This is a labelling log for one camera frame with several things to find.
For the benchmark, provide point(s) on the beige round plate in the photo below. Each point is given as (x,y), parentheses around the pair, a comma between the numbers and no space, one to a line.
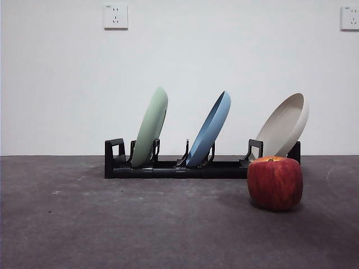
(283,126)

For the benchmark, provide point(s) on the black plate rack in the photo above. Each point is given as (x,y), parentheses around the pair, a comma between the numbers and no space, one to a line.
(168,172)

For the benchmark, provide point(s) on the white wall socket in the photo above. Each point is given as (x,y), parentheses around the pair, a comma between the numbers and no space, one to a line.
(116,16)
(350,18)

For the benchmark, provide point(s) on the red apple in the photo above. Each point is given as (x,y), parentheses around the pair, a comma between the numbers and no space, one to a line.
(275,185)

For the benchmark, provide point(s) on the blue round plate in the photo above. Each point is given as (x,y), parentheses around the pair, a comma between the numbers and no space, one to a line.
(209,131)

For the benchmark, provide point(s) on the green round plate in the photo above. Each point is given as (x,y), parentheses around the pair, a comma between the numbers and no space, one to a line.
(148,126)

